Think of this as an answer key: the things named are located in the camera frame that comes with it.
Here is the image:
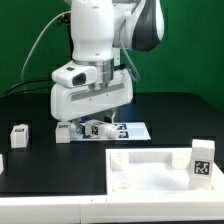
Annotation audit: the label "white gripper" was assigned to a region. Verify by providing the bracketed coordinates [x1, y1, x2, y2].
[50, 69, 133, 134]

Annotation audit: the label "white square table top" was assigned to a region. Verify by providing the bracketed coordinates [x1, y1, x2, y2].
[105, 147, 224, 195]

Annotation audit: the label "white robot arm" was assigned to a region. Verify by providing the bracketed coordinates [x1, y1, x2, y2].
[51, 0, 164, 132]

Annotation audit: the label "white tag sheet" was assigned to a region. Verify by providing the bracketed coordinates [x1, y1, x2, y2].
[70, 122, 151, 141]

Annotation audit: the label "white block at left edge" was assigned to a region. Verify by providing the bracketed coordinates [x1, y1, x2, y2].
[0, 154, 4, 175]

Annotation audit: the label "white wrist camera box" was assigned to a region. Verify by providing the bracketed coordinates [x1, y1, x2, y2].
[52, 64, 97, 88]

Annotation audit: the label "black cables on table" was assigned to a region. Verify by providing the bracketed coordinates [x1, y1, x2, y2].
[0, 77, 54, 100]

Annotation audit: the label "white front fence rail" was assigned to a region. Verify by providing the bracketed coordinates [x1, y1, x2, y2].
[0, 193, 224, 224]

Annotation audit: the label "white fence rail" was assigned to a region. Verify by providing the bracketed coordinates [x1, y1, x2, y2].
[0, 193, 224, 224]
[212, 164, 224, 191]

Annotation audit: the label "grey corrugated arm cable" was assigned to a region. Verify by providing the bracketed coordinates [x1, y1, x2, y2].
[118, 0, 148, 83]

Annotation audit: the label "black camera on stand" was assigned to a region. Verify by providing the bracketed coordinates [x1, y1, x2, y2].
[57, 12, 71, 26]

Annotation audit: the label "grey camera cable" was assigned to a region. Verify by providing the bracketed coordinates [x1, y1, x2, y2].
[20, 12, 72, 83]

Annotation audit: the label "white right fence rail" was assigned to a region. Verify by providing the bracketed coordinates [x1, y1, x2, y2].
[212, 164, 224, 191]

